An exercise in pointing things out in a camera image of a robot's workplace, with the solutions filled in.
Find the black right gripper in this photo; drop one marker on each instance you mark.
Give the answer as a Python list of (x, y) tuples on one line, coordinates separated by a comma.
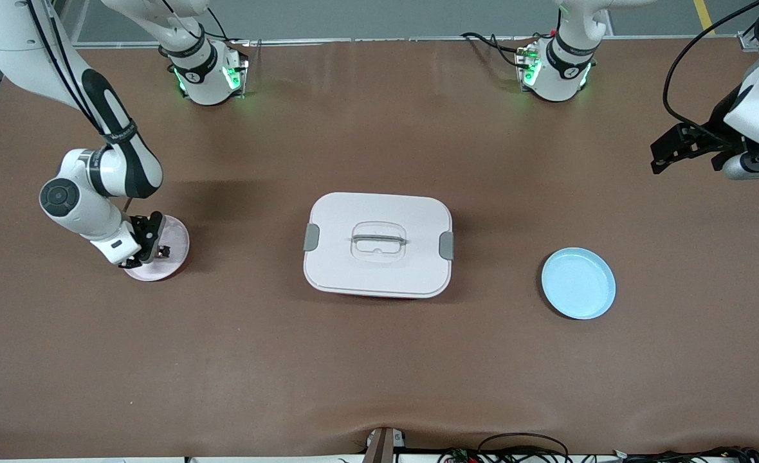
[(143, 229)]

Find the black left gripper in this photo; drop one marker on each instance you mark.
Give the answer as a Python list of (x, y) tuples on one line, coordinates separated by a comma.
[(719, 119)]

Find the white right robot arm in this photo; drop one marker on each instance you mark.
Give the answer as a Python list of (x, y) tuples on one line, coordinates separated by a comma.
[(6, 26)]

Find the pink round plate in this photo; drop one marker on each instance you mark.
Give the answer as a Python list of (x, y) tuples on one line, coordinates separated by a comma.
[(177, 235)]

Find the grey box latch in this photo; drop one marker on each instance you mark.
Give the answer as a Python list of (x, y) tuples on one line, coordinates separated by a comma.
[(311, 237), (447, 246)]

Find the light blue round plate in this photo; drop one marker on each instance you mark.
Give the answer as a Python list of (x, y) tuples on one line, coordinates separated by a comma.
[(579, 283)]

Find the white lidded storage box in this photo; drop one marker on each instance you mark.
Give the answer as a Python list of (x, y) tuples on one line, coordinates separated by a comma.
[(379, 276)]

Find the brown table mat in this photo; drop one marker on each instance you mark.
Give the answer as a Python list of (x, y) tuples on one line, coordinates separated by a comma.
[(379, 373)]

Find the table edge mounting bracket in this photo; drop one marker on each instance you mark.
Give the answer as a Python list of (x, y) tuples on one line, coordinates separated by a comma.
[(383, 447)]

